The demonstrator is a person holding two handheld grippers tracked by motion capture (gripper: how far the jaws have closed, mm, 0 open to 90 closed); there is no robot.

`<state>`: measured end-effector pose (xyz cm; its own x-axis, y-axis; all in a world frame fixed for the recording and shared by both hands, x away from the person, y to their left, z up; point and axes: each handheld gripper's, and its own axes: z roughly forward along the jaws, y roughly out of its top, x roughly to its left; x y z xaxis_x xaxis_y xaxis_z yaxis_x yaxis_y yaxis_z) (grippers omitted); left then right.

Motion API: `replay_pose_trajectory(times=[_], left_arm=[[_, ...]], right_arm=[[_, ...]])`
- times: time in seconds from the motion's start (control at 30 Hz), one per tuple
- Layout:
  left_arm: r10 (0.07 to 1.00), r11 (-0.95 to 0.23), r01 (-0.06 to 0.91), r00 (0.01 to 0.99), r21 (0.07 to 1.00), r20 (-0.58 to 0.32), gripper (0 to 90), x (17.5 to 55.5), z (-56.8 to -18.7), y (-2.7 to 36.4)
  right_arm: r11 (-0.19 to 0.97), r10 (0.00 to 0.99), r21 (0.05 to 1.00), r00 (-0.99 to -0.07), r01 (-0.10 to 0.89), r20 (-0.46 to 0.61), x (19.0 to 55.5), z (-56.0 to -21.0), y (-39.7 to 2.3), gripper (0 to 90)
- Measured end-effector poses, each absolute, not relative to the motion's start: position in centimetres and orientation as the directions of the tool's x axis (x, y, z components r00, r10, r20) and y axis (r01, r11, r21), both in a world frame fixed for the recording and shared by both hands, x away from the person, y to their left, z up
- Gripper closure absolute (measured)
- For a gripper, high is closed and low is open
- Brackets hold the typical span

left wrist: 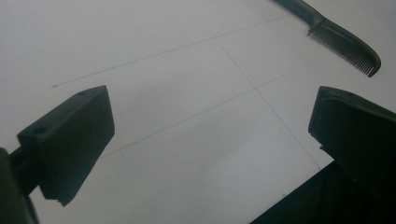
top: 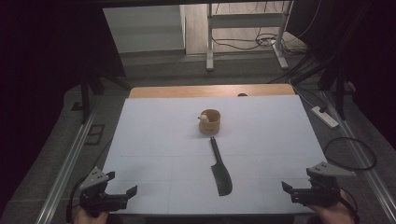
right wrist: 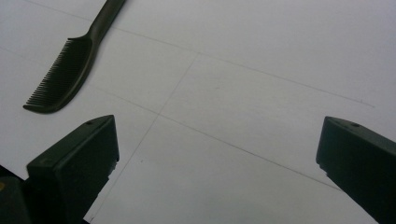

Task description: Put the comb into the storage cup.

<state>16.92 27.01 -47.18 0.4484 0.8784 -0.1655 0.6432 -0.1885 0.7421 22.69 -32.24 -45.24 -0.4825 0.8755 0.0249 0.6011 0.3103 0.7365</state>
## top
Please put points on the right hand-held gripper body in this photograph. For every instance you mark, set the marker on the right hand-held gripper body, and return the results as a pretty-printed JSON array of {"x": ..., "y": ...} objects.
[{"x": 322, "y": 191}]

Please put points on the white metal stand frame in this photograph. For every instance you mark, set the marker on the white metal stand frame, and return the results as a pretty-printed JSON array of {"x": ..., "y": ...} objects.
[{"x": 246, "y": 20}]

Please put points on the white power strip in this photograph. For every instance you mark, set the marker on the white power strip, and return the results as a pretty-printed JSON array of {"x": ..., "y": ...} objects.
[{"x": 325, "y": 117}]

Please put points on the black flat floor frame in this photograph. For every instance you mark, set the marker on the black flat floor frame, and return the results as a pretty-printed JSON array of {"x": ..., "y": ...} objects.
[{"x": 95, "y": 134}]

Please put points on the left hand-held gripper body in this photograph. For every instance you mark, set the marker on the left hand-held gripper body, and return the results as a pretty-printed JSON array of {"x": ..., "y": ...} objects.
[{"x": 99, "y": 200}]

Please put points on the black stand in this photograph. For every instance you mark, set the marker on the black stand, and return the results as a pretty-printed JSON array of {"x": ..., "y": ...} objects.
[
  {"x": 341, "y": 93},
  {"x": 85, "y": 99}
]

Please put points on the person's right hand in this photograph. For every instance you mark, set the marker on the person's right hand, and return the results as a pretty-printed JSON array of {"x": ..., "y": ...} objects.
[{"x": 334, "y": 214}]

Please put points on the person's left hand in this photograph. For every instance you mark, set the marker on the person's left hand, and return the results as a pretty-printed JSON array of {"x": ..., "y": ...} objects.
[{"x": 88, "y": 219}]

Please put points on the black power plug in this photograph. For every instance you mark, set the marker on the black power plug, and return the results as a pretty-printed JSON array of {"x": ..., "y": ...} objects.
[{"x": 323, "y": 109}]

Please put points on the black curtain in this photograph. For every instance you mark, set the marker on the black curtain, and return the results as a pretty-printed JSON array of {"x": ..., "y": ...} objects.
[
  {"x": 40, "y": 62},
  {"x": 373, "y": 62}
]

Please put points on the tan bear pen holder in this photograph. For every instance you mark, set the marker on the tan bear pen holder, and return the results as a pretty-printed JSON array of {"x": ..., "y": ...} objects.
[{"x": 210, "y": 124}]

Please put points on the aluminium floor rail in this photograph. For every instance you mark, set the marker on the aluminium floor rail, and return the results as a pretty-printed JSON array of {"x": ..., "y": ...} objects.
[
  {"x": 67, "y": 171},
  {"x": 361, "y": 155}
]

